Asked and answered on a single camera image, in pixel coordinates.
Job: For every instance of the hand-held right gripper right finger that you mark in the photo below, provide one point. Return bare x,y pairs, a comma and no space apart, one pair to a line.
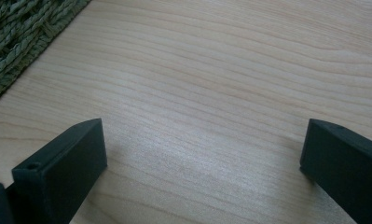
345,168

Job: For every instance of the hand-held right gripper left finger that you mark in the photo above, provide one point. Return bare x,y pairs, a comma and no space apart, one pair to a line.
61,174

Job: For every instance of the woven green placemat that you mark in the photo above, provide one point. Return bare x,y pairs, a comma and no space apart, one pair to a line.
17,37

